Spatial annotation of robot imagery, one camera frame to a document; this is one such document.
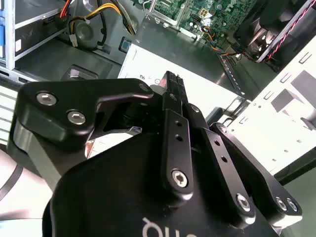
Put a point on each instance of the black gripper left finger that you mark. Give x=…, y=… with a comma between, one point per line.
x=172, y=148

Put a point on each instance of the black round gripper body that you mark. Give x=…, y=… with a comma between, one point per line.
x=111, y=197

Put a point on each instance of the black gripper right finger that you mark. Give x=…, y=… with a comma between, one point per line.
x=230, y=172

